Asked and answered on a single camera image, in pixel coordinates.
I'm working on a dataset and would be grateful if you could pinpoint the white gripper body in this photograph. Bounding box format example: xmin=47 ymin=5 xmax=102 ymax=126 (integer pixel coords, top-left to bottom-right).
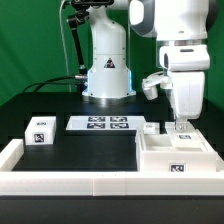
xmin=159 ymin=44 xmax=210 ymax=120

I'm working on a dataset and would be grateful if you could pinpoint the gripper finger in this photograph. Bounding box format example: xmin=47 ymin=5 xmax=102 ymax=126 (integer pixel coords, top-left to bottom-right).
xmin=175 ymin=119 xmax=187 ymax=132

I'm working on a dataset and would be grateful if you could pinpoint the white cabinet door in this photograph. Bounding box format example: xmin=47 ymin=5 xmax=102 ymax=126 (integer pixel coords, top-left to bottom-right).
xmin=165 ymin=122 xmax=203 ymax=148
xmin=143 ymin=122 xmax=160 ymax=135

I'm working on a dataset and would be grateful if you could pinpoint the white cabinet body box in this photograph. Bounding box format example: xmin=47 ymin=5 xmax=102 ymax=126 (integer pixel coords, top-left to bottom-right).
xmin=135 ymin=130 xmax=217 ymax=172

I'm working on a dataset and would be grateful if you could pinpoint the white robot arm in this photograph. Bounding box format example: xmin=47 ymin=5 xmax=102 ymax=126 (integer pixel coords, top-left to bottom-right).
xmin=84 ymin=0 xmax=217 ymax=131

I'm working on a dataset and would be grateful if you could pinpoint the white cabinet top block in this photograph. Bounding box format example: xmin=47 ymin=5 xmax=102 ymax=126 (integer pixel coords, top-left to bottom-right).
xmin=25 ymin=116 xmax=56 ymax=145

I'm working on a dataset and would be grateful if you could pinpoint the white base marker plate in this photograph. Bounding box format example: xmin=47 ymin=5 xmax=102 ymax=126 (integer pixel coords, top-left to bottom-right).
xmin=66 ymin=116 xmax=145 ymax=131

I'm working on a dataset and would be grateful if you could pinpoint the white U-shaped fence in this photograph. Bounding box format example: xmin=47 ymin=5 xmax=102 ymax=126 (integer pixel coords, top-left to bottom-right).
xmin=0 ymin=139 xmax=224 ymax=196

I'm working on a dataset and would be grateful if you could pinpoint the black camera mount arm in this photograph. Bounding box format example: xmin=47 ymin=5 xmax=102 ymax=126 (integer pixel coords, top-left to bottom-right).
xmin=67 ymin=0 xmax=114 ymax=81

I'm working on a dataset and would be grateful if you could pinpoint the grey hanging cable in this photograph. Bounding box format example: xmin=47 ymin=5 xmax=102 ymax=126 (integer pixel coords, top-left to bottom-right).
xmin=59 ymin=0 xmax=73 ymax=93

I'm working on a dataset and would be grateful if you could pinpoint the black cable bundle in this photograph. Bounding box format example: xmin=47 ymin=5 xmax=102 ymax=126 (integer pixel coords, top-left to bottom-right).
xmin=22 ymin=75 xmax=88 ymax=94

